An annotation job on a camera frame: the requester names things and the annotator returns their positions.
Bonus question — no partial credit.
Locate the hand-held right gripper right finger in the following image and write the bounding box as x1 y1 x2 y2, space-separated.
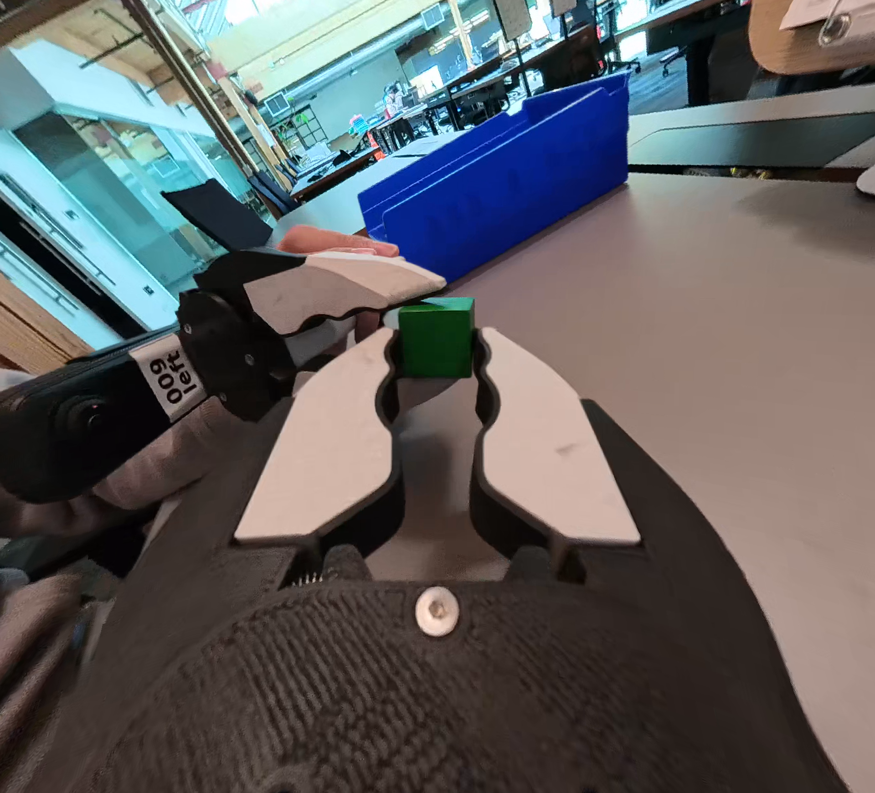
470 327 642 546

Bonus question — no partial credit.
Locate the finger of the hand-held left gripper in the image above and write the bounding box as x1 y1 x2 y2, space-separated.
241 262 385 338
301 250 449 306

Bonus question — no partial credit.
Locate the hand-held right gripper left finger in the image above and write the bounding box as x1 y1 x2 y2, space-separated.
234 328 404 544

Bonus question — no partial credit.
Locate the wooden document stand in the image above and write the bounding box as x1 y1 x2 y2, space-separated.
747 0 875 196

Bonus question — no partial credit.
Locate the person's left hand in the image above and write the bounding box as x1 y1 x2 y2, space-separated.
276 225 401 351

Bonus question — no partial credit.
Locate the grey desk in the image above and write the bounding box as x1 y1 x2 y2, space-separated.
390 174 875 793

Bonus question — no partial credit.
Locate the blue plastic bin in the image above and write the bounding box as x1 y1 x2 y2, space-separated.
357 70 632 285

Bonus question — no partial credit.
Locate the person's grey hoodie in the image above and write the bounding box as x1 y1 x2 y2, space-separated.
0 533 154 793

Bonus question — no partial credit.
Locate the green wooden cube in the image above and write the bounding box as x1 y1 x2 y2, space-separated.
397 297 477 379

